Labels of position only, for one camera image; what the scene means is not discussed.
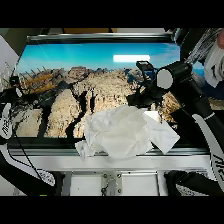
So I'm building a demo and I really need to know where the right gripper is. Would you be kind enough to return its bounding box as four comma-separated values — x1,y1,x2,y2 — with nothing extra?
126,86,158,109

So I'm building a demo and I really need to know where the white long-sleeved shirt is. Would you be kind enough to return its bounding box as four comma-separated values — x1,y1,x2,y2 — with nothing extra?
74,104,181,160

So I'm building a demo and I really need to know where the heap of clothes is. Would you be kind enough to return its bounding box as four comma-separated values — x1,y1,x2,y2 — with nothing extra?
172,27,224,90

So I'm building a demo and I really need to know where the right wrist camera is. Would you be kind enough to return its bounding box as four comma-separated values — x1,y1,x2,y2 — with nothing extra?
135,60,156,85

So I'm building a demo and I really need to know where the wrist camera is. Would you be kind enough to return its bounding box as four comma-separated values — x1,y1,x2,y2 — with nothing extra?
9,75,22,98
135,60,156,85

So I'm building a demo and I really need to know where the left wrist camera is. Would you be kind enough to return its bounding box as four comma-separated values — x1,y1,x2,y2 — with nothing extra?
9,75,22,98

